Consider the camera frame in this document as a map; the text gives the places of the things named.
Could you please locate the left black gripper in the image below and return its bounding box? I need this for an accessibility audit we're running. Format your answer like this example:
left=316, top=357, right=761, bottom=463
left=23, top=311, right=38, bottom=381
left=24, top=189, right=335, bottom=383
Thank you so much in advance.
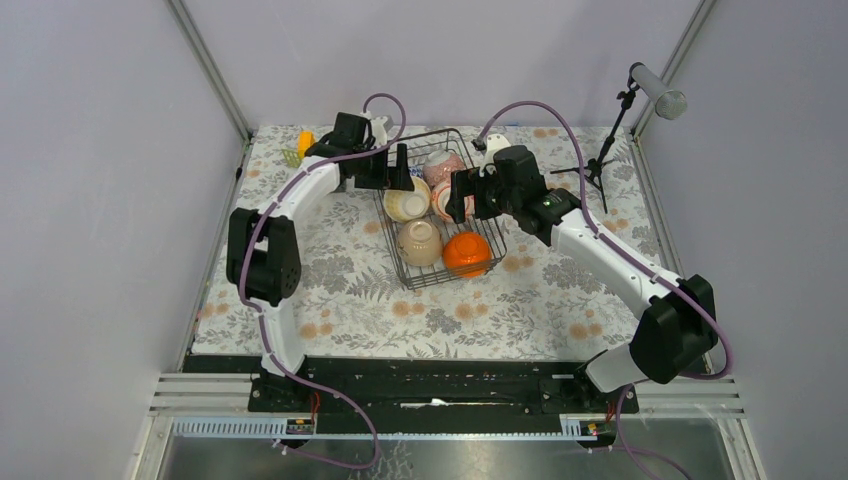
left=353, top=142, right=415, bottom=191

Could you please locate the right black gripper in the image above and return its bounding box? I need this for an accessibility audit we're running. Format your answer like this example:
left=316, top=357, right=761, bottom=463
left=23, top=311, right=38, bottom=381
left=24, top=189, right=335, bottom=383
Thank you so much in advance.
left=445, top=166, right=520, bottom=224

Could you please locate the yellow patterned bowl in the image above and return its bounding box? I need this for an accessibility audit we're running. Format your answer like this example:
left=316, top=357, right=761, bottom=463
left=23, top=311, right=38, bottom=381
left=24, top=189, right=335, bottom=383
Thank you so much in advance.
left=383, top=176, right=431, bottom=223

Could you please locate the red white patterned bowl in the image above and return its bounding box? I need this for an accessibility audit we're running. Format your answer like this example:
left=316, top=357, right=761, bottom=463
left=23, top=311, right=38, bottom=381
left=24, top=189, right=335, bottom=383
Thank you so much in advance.
left=431, top=180, right=475, bottom=224

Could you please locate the pink speckled bowl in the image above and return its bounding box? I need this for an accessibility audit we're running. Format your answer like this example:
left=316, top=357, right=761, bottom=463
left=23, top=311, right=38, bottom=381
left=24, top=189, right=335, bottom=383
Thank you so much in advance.
left=422, top=150, right=465, bottom=187

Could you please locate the blue white patterned bowl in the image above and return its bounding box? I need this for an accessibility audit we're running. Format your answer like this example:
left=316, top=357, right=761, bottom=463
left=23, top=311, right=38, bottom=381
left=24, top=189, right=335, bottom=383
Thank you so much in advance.
left=409, top=165, right=424, bottom=179

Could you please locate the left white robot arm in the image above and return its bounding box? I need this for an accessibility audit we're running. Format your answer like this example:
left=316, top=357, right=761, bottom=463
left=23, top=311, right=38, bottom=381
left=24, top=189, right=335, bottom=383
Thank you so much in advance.
left=225, top=112, right=414, bottom=411

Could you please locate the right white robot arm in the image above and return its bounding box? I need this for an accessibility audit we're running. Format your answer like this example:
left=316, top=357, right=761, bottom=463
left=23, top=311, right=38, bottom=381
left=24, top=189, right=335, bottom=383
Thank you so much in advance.
left=446, top=141, right=719, bottom=412

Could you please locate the beige ceramic bowl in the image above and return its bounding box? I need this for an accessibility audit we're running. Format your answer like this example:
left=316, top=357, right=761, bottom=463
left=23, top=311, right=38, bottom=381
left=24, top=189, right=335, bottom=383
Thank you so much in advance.
left=396, top=219, right=443, bottom=267

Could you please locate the orange bowl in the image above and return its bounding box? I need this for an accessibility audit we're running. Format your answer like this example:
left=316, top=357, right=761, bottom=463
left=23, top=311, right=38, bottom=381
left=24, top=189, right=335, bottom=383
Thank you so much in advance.
left=442, top=232, right=492, bottom=278

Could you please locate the floral tablecloth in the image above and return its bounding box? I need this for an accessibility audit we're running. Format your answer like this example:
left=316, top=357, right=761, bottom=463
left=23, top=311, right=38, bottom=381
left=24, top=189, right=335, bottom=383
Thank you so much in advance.
left=191, top=126, right=660, bottom=360

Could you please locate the orange block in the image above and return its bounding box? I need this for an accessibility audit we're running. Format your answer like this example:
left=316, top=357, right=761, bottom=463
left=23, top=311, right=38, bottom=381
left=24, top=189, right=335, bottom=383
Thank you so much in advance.
left=297, top=130, right=316, bottom=159

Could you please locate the black microphone tripod stand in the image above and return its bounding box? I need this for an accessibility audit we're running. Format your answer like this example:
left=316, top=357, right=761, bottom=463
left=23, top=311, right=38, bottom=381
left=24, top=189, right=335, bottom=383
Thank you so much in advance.
left=583, top=80, right=640, bottom=214

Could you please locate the grey microphone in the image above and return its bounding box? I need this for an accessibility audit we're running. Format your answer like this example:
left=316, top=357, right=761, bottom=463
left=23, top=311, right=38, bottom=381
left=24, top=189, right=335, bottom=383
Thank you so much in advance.
left=629, top=62, right=688, bottom=120

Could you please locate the black wire dish rack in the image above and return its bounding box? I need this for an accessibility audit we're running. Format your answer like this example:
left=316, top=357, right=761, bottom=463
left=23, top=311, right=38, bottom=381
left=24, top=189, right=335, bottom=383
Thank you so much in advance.
left=372, top=127, right=507, bottom=289

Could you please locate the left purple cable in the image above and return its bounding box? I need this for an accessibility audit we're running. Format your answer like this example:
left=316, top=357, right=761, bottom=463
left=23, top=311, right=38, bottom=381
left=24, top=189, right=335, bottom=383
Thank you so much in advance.
left=238, top=92, right=408, bottom=470

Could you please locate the purple cable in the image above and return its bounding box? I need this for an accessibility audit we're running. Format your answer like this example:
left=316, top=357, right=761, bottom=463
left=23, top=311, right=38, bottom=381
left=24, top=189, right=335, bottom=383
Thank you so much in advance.
left=238, top=92, right=408, bottom=470
left=471, top=100, right=735, bottom=480

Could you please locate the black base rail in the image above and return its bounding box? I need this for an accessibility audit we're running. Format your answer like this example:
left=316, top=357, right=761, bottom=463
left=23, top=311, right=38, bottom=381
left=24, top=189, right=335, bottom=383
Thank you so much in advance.
left=182, top=355, right=654, bottom=438

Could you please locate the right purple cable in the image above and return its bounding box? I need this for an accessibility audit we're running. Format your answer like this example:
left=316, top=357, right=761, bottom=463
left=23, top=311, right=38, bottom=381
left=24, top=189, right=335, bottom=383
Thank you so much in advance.
left=471, top=100, right=735, bottom=480

